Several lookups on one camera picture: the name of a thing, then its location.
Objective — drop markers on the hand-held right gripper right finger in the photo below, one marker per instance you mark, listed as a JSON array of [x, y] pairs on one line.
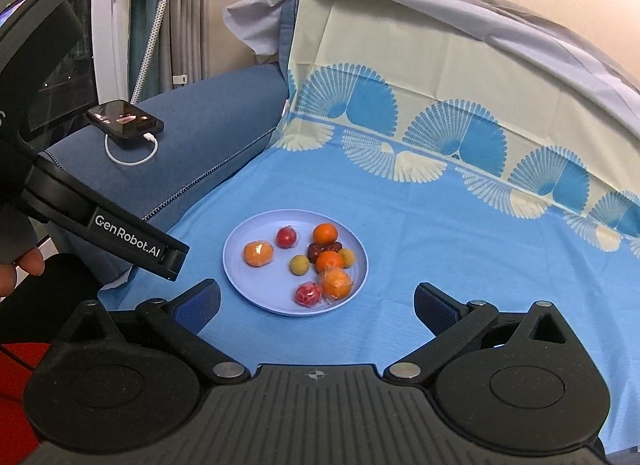
[[435, 310]]

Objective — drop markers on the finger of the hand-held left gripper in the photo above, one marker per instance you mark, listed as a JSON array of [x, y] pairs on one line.
[[175, 260]]

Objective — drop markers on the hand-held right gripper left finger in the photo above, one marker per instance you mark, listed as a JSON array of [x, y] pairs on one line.
[[200, 302]]

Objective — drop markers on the lavender plastic plate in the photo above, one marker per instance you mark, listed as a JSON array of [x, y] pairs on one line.
[[270, 285]]

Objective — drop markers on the yellow-green round fruit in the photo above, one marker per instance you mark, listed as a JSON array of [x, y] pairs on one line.
[[300, 265], [349, 257]]

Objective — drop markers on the red fruit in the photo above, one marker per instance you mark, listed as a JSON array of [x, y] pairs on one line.
[[286, 237], [307, 295]]

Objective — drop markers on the bare orange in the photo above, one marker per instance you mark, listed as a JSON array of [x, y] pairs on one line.
[[330, 261], [325, 234]]

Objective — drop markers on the dark red jujube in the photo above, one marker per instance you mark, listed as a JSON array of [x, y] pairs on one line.
[[316, 250]]

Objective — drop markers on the person's left hand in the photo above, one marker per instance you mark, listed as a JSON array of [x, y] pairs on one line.
[[27, 262]]

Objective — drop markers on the blue fan-print blanket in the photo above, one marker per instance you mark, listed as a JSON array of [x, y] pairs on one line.
[[450, 225]]

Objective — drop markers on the dark cloth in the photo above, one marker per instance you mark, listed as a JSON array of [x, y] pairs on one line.
[[60, 290]]

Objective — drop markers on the black smartphone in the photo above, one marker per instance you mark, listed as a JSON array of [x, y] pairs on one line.
[[122, 117]]

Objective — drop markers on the blue sofa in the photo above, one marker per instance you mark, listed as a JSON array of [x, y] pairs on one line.
[[225, 110]]

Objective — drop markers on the white clip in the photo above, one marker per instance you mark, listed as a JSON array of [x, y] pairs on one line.
[[179, 80]]

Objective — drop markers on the person's red garment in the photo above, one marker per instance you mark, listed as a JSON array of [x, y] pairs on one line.
[[12, 420]]

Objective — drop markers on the pale blue sheet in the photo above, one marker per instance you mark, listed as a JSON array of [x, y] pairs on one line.
[[260, 25]]

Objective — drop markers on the grey blanket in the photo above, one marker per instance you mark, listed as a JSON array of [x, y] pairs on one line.
[[500, 2]]

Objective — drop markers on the white window frame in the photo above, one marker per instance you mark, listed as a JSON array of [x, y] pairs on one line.
[[112, 45]]

